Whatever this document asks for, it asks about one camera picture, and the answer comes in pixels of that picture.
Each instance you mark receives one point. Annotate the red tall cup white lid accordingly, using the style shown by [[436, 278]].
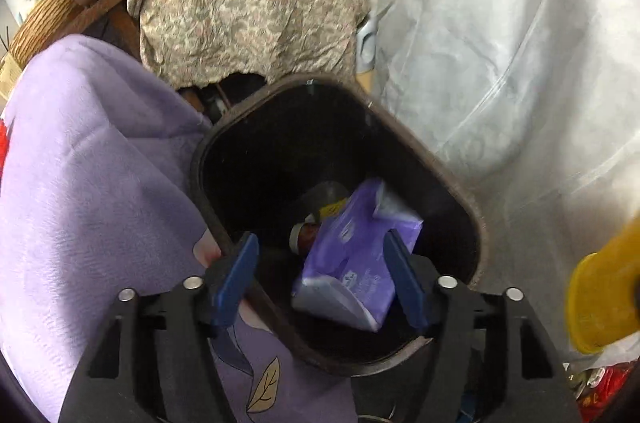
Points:
[[306, 243]]

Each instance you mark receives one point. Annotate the yellow plastic cup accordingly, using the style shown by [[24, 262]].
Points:
[[595, 303]]

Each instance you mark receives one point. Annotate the dark brown trash bin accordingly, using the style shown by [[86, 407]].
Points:
[[260, 163]]

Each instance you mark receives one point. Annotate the orange-red foam net ball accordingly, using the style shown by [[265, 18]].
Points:
[[3, 143]]

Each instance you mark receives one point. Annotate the grey wrapper yellow label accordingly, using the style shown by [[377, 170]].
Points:
[[325, 198]]

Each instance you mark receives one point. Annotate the woven wicker basket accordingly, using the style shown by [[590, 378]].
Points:
[[45, 18]]

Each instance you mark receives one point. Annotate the purple floral tablecloth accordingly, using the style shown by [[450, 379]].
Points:
[[100, 178]]

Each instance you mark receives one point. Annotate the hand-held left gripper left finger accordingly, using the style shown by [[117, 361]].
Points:
[[237, 278]]

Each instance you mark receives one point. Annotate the purple wet wipes packet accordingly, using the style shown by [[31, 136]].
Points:
[[345, 253]]

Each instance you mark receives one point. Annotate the dark wooden counter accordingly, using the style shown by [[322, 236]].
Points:
[[122, 23]]

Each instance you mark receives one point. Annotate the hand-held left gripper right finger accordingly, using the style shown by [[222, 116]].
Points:
[[407, 283]]

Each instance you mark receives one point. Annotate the white plastic sheet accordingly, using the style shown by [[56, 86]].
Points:
[[500, 53]]

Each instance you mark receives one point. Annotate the red snack bag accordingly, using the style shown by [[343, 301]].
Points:
[[607, 388]]

